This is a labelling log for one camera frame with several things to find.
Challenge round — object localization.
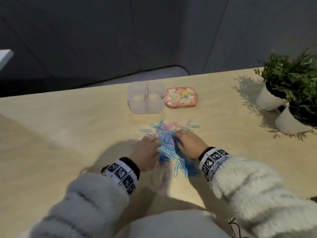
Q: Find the person's white fleece torso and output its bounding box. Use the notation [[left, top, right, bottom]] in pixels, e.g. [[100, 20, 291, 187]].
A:
[[116, 209, 233, 238]]

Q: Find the grey high-back sofa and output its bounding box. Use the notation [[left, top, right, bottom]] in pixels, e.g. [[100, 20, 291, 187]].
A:
[[0, 0, 317, 98]]

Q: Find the translucent divided plastic box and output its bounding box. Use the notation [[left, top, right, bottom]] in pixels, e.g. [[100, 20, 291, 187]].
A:
[[127, 81, 166, 115]]

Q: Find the right wrist marker band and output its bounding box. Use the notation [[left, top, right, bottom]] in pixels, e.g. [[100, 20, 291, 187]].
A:
[[199, 147, 229, 182]]

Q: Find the person's right forearm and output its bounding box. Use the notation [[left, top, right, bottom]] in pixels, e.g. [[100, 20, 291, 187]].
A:
[[198, 147, 317, 238]]

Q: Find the white board edge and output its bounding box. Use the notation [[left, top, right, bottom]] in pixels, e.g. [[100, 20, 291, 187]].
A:
[[0, 49, 14, 71]]

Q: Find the pink floral tin lid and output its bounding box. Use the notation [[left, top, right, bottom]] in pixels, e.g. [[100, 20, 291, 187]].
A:
[[164, 87, 198, 109]]

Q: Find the left wrist marker band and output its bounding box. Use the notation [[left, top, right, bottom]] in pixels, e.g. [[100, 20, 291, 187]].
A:
[[101, 159, 139, 195]]

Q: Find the person's right hand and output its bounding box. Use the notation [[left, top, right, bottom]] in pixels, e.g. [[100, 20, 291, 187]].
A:
[[172, 129, 210, 160]]

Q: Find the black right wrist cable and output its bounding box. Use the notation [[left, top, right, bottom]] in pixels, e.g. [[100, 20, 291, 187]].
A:
[[228, 217, 248, 238]]

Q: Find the person's left hand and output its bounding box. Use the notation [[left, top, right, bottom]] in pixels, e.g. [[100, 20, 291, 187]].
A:
[[127, 135, 164, 173]]

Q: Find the person's left forearm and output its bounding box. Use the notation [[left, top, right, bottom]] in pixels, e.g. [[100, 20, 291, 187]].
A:
[[29, 157, 140, 238]]

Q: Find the wrist marker band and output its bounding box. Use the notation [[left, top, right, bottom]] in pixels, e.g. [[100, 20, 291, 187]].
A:
[[199, 147, 229, 182], [101, 159, 139, 195]]

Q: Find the green plant in white pot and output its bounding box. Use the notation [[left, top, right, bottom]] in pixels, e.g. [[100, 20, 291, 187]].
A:
[[274, 48, 317, 136], [254, 51, 298, 112]]

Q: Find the pile of blue pink paperclips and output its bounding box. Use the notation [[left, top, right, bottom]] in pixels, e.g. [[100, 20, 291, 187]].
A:
[[139, 119, 201, 178]]

